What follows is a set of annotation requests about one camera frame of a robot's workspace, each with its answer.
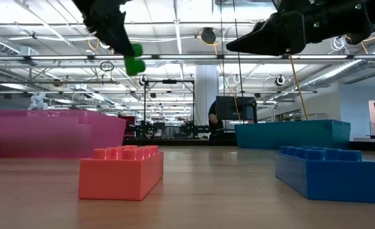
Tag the white robot figure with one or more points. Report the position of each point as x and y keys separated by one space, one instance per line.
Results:
x=37 y=103

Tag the orange toy brick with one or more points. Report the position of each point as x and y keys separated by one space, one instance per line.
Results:
x=110 y=178

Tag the suspended linear light rail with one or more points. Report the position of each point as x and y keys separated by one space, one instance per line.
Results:
x=187 y=57

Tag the white structural column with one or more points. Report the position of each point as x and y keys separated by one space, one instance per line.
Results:
x=206 y=86

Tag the silver air duct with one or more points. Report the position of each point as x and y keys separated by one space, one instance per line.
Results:
x=333 y=72
x=2 y=46

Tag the blue toy brick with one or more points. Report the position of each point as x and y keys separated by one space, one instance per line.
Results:
x=343 y=181

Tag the black metal station frame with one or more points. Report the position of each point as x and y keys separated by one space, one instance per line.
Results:
x=169 y=81

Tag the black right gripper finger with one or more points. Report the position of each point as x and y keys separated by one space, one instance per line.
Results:
x=276 y=38

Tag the person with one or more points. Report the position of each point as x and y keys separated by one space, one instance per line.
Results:
x=213 y=127

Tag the blue plastic bin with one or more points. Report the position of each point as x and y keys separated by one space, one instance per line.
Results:
x=270 y=133

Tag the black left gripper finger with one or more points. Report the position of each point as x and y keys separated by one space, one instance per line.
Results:
x=118 y=39

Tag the red cabinet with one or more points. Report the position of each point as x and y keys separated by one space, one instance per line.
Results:
x=130 y=126

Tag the green toy brick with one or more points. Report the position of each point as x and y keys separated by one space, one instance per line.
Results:
x=134 y=63

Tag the translucent pink plastic bin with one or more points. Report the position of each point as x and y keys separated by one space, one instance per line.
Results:
x=104 y=136

